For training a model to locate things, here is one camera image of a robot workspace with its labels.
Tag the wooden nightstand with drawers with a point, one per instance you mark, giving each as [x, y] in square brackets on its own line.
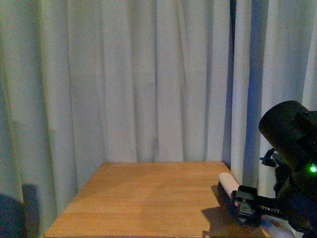
[151, 200]

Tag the white hand brush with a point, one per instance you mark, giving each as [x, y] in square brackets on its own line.
[273, 226]

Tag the pale grey curtain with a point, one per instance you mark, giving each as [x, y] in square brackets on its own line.
[84, 82]

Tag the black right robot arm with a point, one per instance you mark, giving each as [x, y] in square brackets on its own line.
[291, 130]

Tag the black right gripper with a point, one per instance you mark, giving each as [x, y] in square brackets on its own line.
[249, 207]

